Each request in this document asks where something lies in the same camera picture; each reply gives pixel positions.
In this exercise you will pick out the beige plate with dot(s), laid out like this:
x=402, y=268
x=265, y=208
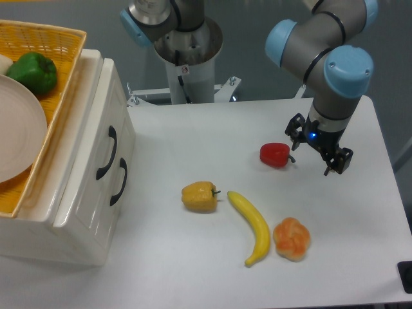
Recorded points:
x=23, y=128

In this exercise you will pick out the yellow banana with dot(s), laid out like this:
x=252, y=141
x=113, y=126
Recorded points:
x=258, y=225

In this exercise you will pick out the white drawer cabinet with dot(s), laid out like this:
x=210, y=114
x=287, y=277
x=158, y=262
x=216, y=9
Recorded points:
x=31, y=234

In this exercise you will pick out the white round vegetable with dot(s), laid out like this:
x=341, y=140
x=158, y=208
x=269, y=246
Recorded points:
x=5, y=64

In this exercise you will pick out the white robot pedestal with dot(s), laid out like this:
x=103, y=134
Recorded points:
x=189, y=59

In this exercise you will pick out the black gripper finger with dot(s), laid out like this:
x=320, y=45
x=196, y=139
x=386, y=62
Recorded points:
x=294, y=130
x=338, y=160

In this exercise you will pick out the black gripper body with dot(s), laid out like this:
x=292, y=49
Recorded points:
x=325, y=142

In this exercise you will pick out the green bell pepper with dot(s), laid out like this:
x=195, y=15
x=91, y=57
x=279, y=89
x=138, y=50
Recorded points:
x=35, y=72

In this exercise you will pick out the yellow woven basket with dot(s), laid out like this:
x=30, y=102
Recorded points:
x=63, y=46

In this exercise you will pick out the red bell pepper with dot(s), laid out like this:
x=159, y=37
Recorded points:
x=275, y=154

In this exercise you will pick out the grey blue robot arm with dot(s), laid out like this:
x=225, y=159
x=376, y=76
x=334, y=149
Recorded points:
x=315, y=52

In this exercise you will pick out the orange knotted bread roll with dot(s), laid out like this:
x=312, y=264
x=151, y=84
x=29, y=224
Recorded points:
x=292, y=239

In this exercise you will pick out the black object at table edge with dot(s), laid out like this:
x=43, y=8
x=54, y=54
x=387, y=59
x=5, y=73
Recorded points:
x=405, y=272

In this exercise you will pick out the yellow bell pepper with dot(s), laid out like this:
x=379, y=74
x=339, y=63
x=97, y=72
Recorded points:
x=200, y=197

